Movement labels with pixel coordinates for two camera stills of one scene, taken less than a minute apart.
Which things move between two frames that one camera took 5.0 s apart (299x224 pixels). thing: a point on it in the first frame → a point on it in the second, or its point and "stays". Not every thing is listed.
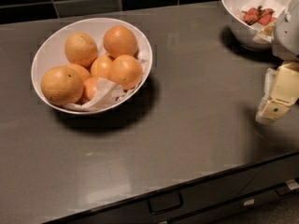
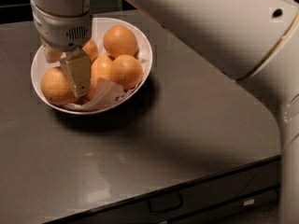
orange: x=101 y=66 stays
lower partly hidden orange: x=91 y=84 stays
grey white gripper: x=289 y=32 → x=61 y=31
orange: x=62 y=86 stays
